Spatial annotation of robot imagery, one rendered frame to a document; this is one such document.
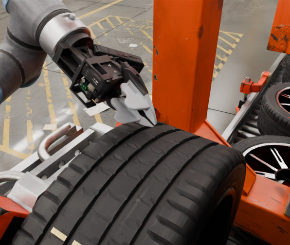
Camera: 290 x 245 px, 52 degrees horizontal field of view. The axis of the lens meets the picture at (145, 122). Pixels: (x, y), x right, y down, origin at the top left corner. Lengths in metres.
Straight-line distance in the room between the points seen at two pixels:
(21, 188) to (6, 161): 1.89
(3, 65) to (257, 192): 0.93
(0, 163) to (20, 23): 1.90
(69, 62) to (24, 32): 0.13
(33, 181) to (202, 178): 0.30
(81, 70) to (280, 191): 0.90
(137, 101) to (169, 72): 0.47
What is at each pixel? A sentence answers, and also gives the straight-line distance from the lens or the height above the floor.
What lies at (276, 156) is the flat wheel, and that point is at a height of 0.47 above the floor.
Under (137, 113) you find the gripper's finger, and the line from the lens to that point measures 0.54.
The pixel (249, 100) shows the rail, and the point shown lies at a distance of 2.31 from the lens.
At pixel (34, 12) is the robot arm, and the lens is 0.61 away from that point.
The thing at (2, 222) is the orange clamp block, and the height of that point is 1.14.
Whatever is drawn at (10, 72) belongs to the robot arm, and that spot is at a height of 1.27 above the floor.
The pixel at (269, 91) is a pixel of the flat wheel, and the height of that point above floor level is 0.50.
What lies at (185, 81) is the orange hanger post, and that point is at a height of 1.07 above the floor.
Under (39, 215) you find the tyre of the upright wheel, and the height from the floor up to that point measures 1.14.
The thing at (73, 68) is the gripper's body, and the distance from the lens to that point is 0.54.
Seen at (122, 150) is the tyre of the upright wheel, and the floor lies 1.18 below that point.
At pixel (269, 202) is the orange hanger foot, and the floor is 0.68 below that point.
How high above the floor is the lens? 1.51
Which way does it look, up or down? 35 degrees down
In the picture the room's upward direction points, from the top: straight up
